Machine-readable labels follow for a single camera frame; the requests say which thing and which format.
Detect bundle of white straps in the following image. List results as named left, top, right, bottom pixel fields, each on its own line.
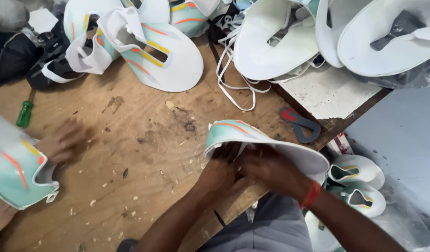
left=215, top=14, right=325, bottom=112

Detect person's grey trousers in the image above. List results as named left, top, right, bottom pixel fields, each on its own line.
left=197, top=192, right=314, bottom=252

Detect grey fabric bundle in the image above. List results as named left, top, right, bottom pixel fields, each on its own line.
left=0, top=0, right=54, bottom=34

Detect small printed carton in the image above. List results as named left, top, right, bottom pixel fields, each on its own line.
left=327, top=132, right=355, bottom=156

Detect white inside-out shoe upper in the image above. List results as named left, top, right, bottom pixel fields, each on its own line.
left=233, top=0, right=320, bottom=82
left=315, top=0, right=355, bottom=69
left=337, top=0, right=430, bottom=77

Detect grey and red cut-out piece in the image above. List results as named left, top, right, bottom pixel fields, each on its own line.
left=279, top=107, right=321, bottom=144

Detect clear plastic sheet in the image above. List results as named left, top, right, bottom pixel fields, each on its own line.
left=353, top=58, right=430, bottom=90

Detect black shoe upper white trim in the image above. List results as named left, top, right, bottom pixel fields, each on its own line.
left=26, top=21, right=93, bottom=90

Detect green handled screwdriver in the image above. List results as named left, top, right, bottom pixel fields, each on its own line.
left=16, top=89, right=36, bottom=128

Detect black strap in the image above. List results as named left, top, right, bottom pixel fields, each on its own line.
left=207, top=3, right=241, bottom=81

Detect person's right hand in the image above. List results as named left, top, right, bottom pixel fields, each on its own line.
left=237, top=145, right=313, bottom=206

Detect red wristband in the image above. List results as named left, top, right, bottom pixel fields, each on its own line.
left=300, top=181, right=322, bottom=209

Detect white shoe part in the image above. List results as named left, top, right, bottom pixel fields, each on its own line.
left=304, top=210, right=346, bottom=252

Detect black bag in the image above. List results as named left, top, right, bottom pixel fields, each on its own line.
left=0, top=31, right=44, bottom=83

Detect person's left hand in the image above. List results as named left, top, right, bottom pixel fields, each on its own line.
left=197, top=143, right=252, bottom=201

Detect clear plastic bag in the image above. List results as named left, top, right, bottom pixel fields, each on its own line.
left=371, top=173, right=430, bottom=252

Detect white paper piece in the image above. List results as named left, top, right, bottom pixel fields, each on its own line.
left=28, top=8, right=59, bottom=34

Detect mint shoe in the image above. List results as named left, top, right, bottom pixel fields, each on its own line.
left=325, top=181, right=387, bottom=218
left=203, top=120, right=330, bottom=176
left=169, top=0, right=215, bottom=38
left=328, top=154, right=386, bottom=190
left=98, top=8, right=204, bottom=93
left=0, top=112, right=60, bottom=210
left=63, top=0, right=124, bottom=75

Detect white board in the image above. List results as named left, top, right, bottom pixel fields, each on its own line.
left=278, top=63, right=383, bottom=120

